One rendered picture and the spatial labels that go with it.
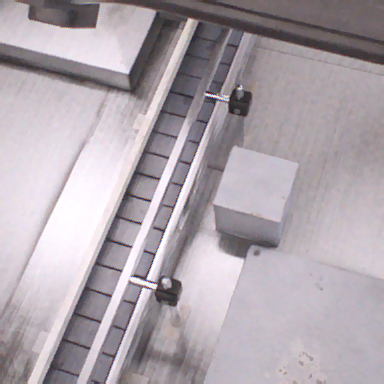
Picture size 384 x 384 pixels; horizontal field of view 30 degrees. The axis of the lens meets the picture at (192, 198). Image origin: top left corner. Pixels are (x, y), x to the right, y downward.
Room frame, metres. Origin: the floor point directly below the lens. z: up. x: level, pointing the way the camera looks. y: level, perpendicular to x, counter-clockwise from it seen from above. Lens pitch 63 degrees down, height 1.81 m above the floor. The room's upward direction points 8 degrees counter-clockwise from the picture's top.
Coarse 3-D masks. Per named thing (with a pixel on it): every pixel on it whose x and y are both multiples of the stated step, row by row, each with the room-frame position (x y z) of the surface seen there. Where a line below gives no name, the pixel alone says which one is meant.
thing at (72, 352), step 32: (192, 64) 0.72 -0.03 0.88; (224, 64) 0.71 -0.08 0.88; (192, 96) 0.66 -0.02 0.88; (160, 128) 0.61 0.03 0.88; (192, 128) 0.60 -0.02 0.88; (160, 160) 0.55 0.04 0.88; (192, 160) 0.55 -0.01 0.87; (128, 192) 0.51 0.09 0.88; (128, 224) 0.45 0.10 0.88; (160, 224) 0.45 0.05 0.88; (128, 256) 0.40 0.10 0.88; (96, 288) 0.36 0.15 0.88; (96, 320) 0.32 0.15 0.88; (128, 320) 0.31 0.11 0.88; (64, 352) 0.28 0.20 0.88
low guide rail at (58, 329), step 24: (192, 24) 0.77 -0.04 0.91; (168, 72) 0.69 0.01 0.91; (144, 120) 0.61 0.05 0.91; (144, 144) 0.57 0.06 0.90; (120, 192) 0.49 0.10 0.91; (96, 240) 0.42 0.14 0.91; (72, 288) 0.35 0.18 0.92; (72, 312) 0.33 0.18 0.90; (48, 336) 0.29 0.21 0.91; (48, 360) 0.26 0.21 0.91
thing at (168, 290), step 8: (136, 280) 0.33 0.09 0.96; (144, 280) 0.33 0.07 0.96; (160, 280) 0.33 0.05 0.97; (168, 280) 0.32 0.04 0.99; (176, 280) 0.32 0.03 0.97; (144, 288) 0.33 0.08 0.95; (152, 288) 0.32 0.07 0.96; (160, 288) 0.32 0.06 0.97; (168, 288) 0.31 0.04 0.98; (176, 288) 0.31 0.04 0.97; (160, 296) 0.31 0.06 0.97; (168, 296) 0.30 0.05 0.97; (176, 296) 0.31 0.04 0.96; (168, 304) 0.30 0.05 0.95; (176, 304) 0.30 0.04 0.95; (176, 312) 0.31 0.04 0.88; (176, 320) 0.31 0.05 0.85
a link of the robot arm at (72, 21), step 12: (36, 12) 0.39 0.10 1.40; (48, 12) 0.39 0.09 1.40; (60, 12) 0.39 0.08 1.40; (72, 12) 0.39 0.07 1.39; (84, 12) 0.40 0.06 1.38; (96, 12) 0.42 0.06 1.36; (60, 24) 0.38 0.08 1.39; (72, 24) 0.39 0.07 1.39; (84, 24) 0.40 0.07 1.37; (96, 24) 0.42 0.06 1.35
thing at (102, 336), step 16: (224, 32) 0.71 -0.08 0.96; (224, 48) 0.69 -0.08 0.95; (208, 64) 0.65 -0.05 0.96; (208, 80) 0.63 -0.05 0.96; (192, 112) 0.58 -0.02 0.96; (176, 144) 0.53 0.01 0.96; (176, 160) 0.50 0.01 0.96; (160, 192) 0.45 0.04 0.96; (144, 224) 0.41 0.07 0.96; (144, 240) 0.39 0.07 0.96; (128, 272) 0.35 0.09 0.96; (128, 288) 0.33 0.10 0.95; (112, 304) 0.31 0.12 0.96; (112, 320) 0.29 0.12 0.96; (96, 336) 0.27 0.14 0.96; (96, 352) 0.25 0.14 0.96
